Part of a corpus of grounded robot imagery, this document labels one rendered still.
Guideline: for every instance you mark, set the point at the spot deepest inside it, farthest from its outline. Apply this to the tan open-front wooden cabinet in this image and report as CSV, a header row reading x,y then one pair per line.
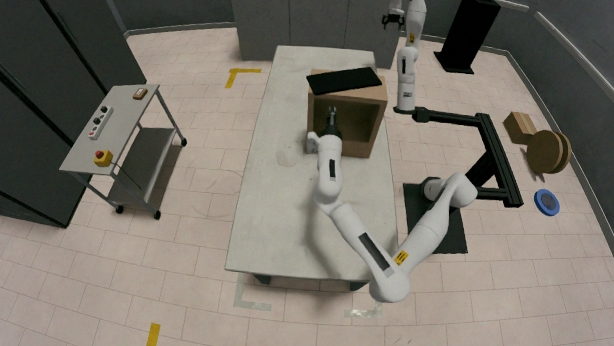
x,y
354,119

